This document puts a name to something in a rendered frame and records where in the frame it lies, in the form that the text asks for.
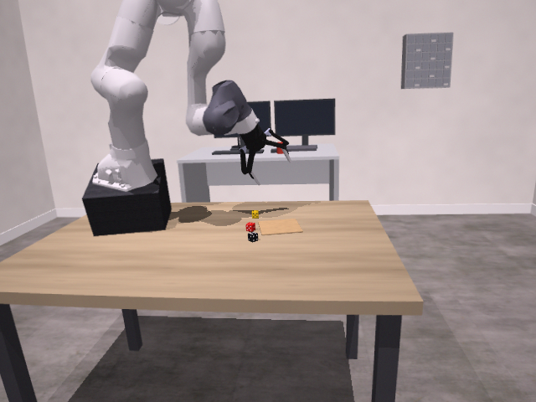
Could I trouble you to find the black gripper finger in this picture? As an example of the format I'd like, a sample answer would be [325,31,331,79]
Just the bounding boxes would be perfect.
[260,127,292,162]
[239,144,260,186]

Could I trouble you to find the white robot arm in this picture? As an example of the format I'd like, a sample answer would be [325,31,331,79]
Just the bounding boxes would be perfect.
[91,0,260,192]

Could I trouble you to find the black die with white pips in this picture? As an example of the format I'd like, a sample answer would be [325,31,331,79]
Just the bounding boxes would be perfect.
[248,231,258,242]

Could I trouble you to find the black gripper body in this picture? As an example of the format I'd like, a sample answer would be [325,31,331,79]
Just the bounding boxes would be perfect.
[240,124,266,152]

